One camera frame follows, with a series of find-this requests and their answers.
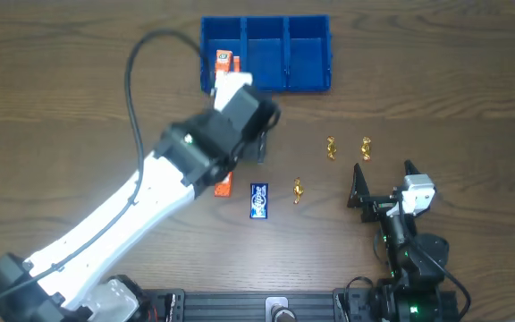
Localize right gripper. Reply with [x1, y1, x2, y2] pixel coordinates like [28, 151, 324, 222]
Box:
[347, 159, 422, 224]

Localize gold candy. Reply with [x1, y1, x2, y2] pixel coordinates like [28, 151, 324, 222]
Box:
[325, 135, 338, 161]
[292, 177, 305, 206]
[359, 136, 373, 162]

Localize blue tray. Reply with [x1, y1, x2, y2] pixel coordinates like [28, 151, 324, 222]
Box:
[199, 14, 333, 94]

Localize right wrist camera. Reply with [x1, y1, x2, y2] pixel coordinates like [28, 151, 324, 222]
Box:
[386, 173, 437, 219]

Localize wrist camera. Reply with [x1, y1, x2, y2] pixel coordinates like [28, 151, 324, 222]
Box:
[386, 173, 437, 219]
[211, 70, 255, 113]

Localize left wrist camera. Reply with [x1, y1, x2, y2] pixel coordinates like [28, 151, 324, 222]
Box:
[211, 70, 255, 113]

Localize mounting rail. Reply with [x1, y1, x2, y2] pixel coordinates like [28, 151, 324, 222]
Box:
[140, 288, 460, 322]

